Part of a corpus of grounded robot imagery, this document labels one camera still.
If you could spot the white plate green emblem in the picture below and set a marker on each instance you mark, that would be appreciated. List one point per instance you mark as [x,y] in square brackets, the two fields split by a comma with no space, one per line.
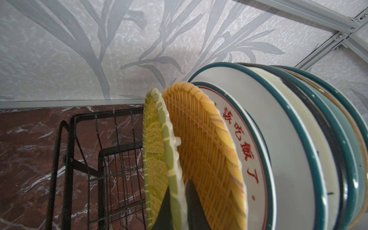
[300,186]

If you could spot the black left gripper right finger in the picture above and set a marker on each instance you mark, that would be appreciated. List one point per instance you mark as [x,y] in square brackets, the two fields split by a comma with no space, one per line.
[196,216]

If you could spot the black wire dish rack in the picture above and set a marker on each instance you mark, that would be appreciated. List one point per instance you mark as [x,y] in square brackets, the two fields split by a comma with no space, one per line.
[97,181]

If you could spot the green yellow woven plate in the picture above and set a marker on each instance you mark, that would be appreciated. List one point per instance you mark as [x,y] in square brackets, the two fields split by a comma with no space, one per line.
[163,175]

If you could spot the orange woven plate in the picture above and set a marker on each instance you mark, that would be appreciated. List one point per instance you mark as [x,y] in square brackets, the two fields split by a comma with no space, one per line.
[208,156]

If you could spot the mint green flower plate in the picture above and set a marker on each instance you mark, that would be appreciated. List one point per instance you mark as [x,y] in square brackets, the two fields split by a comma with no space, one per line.
[357,133]

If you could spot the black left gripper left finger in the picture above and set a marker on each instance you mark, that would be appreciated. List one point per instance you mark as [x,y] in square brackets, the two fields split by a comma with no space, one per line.
[164,219]

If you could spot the white plate dark lettered rim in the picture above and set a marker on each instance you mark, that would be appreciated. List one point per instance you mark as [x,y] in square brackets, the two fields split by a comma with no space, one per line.
[346,160]

